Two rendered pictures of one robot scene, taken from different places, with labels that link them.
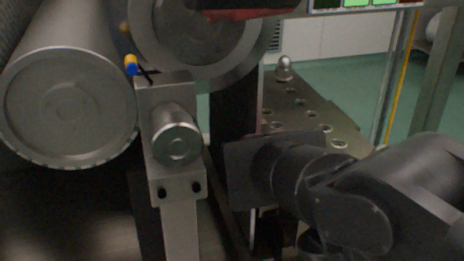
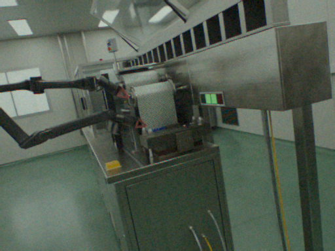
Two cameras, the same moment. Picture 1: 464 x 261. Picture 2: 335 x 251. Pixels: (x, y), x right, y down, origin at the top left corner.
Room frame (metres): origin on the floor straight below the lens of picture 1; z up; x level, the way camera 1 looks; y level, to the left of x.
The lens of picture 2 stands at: (0.41, -1.70, 1.33)
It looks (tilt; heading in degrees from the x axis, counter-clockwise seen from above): 10 degrees down; 87
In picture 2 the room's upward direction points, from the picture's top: 10 degrees counter-clockwise
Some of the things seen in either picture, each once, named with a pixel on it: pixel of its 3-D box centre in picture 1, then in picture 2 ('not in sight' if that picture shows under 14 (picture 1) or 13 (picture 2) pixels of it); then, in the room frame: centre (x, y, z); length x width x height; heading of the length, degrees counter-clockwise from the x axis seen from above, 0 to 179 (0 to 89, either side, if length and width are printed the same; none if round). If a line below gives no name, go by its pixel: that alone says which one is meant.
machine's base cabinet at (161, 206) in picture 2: not in sight; (133, 176); (0.14, 0.95, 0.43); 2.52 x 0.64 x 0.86; 105
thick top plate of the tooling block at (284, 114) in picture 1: (293, 135); (175, 133); (0.54, -0.10, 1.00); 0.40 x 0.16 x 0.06; 15
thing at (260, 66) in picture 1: (228, 97); (158, 116); (0.47, 0.00, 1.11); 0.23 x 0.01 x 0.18; 15
